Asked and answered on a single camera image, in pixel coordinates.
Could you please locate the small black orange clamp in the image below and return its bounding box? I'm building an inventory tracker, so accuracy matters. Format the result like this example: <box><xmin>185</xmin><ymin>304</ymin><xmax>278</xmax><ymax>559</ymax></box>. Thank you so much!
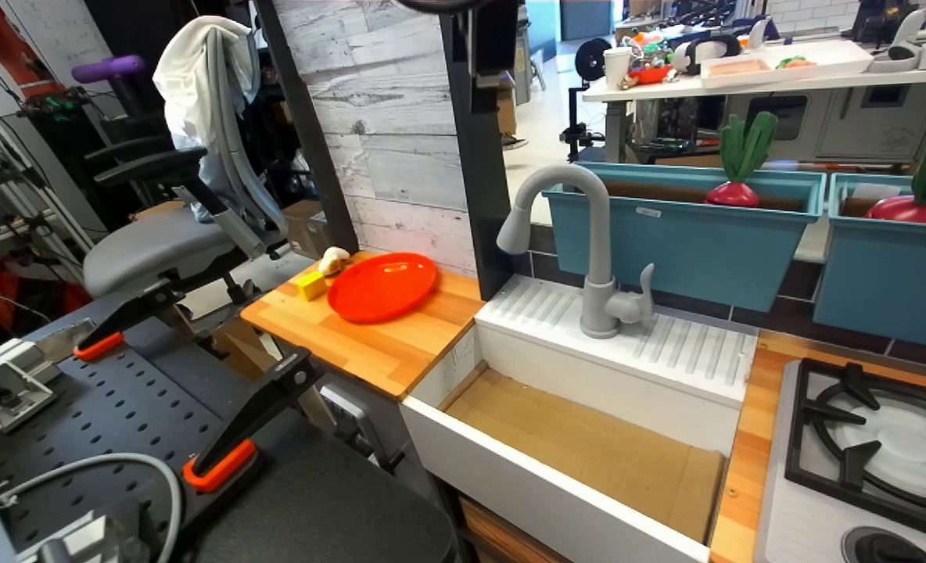
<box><xmin>69</xmin><ymin>283</ymin><xmax>176</xmax><ymax>365</ymax></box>

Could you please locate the brown cardboard sink bottom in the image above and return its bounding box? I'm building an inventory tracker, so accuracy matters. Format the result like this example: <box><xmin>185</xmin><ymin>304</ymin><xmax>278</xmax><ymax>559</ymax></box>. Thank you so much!
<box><xmin>441</xmin><ymin>365</ymin><xmax>729</xmax><ymax>544</ymax></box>

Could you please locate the white wood print panel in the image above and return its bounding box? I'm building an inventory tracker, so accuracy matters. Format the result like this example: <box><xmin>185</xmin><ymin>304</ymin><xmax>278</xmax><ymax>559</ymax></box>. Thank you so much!
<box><xmin>272</xmin><ymin>0</ymin><xmax>482</xmax><ymax>279</ymax></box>

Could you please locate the large black orange clamp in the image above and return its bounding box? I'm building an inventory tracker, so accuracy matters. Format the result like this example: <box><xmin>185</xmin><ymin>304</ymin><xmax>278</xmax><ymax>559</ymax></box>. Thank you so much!
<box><xmin>177</xmin><ymin>349</ymin><xmax>318</xmax><ymax>498</ymax></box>

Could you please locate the black stove knob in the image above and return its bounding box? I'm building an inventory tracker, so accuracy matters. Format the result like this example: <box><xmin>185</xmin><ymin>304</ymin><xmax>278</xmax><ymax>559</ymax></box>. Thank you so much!
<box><xmin>843</xmin><ymin>525</ymin><xmax>926</xmax><ymax>563</ymax></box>

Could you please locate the red toy radish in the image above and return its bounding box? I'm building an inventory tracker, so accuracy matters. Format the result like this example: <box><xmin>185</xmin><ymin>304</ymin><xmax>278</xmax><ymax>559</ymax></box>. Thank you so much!
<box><xmin>863</xmin><ymin>136</ymin><xmax>926</xmax><ymax>229</ymax></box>
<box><xmin>704</xmin><ymin>108</ymin><xmax>782</xmax><ymax>209</ymax></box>

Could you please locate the black slanted beam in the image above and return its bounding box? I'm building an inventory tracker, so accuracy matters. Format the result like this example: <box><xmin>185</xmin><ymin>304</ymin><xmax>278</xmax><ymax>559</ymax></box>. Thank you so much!
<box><xmin>251</xmin><ymin>0</ymin><xmax>364</xmax><ymax>257</ymax></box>

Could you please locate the purple foam roller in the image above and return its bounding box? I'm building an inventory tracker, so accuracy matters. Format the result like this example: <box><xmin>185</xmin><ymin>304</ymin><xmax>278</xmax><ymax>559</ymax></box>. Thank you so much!
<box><xmin>69</xmin><ymin>53</ymin><xmax>149</xmax><ymax>88</ymax></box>

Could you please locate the gray cable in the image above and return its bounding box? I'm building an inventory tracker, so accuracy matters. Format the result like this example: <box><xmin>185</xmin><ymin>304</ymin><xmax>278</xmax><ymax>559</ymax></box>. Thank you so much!
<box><xmin>0</xmin><ymin>451</ymin><xmax>188</xmax><ymax>563</ymax></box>

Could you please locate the red bowl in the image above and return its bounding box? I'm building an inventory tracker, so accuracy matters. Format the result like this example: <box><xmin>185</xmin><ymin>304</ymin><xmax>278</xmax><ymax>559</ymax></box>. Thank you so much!
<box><xmin>628</xmin><ymin>62</ymin><xmax>675</xmax><ymax>88</ymax></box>

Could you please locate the gray office chair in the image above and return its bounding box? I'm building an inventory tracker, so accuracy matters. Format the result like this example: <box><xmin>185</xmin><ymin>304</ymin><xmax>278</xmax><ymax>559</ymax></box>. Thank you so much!
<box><xmin>76</xmin><ymin>60</ymin><xmax>300</xmax><ymax>307</ymax></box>

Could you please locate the white background table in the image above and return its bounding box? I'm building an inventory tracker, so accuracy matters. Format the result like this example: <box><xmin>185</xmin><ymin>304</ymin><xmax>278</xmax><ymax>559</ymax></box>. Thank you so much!
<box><xmin>581</xmin><ymin>39</ymin><xmax>926</xmax><ymax>166</ymax></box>

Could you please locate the black perforated base board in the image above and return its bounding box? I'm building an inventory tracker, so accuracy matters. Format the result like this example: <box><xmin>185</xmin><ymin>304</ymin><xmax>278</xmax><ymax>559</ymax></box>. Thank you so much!
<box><xmin>0</xmin><ymin>308</ymin><xmax>460</xmax><ymax>563</ymax></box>

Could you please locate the wide teal planter box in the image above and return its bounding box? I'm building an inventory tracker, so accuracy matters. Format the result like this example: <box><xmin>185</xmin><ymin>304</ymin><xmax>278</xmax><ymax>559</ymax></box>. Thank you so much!
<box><xmin>541</xmin><ymin>157</ymin><xmax>833</xmax><ymax>317</ymax></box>

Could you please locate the white cup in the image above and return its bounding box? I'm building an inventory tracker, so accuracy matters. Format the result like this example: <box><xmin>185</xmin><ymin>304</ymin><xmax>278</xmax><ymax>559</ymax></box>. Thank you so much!
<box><xmin>601</xmin><ymin>43</ymin><xmax>634</xmax><ymax>95</ymax></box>

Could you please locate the white cloth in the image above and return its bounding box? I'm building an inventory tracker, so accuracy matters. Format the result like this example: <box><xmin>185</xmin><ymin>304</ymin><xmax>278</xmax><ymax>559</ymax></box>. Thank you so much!
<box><xmin>149</xmin><ymin>13</ymin><xmax>265</xmax><ymax>170</ymax></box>

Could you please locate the black stove burner grate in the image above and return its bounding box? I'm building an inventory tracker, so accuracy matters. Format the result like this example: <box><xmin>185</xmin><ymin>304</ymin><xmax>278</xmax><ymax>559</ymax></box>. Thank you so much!
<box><xmin>782</xmin><ymin>357</ymin><xmax>926</xmax><ymax>551</ymax></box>

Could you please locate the gray metal mount under counter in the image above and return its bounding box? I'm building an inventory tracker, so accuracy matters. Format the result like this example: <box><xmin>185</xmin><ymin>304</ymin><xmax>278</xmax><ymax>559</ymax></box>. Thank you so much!
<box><xmin>313</xmin><ymin>376</ymin><xmax>410</xmax><ymax>475</ymax></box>

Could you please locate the gray tap with curved nozzle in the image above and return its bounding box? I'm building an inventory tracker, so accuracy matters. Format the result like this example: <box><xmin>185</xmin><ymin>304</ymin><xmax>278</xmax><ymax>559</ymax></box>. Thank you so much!
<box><xmin>493</xmin><ymin>161</ymin><xmax>661</xmax><ymax>342</ymax></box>

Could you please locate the orange plastic plate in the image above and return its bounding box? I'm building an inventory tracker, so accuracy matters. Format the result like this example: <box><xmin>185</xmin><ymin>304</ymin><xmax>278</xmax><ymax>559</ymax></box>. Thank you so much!
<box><xmin>325</xmin><ymin>251</ymin><xmax>443</xmax><ymax>328</ymax></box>

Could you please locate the white toy stove top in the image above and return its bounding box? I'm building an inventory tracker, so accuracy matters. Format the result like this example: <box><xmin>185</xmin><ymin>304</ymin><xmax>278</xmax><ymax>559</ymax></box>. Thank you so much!
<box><xmin>753</xmin><ymin>357</ymin><xmax>926</xmax><ymax>563</ymax></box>

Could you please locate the black vertical post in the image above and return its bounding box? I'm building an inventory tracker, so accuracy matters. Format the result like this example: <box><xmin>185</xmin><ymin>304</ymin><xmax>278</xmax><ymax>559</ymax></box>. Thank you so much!
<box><xmin>434</xmin><ymin>0</ymin><xmax>516</xmax><ymax>304</ymax></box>

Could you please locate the white toy kitchen sink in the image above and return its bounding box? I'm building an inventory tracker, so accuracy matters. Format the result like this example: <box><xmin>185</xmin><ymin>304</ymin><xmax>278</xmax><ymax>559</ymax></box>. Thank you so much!
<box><xmin>398</xmin><ymin>272</ymin><xmax>762</xmax><ymax>563</ymax></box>

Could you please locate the wooden countertop board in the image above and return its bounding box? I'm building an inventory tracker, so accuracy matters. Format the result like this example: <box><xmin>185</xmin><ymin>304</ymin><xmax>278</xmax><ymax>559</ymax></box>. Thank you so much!
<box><xmin>239</xmin><ymin>247</ymin><xmax>487</xmax><ymax>403</ymax></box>

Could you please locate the yellow toy block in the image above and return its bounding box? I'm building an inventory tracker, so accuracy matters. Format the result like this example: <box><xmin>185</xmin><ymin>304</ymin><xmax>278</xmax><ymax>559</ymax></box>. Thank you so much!
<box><xmin>290</xmin><ymin>263</ymin><xmax>331</xmax><ymax>304</ymax></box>

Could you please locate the silver metal bracket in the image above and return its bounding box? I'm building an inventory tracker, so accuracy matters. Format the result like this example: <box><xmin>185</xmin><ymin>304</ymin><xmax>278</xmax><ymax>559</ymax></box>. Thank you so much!
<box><xmin>0</xmin><ymin>338</ymin><xmax>60</xmax><ymax>430</ymax></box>

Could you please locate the cream toy food piece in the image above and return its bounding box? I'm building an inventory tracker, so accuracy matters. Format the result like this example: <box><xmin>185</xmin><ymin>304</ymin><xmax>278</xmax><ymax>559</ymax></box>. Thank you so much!
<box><xmin>315</xmin><ymin>245</ymin><xmax>354</xmax><ymax>281</ymax></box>

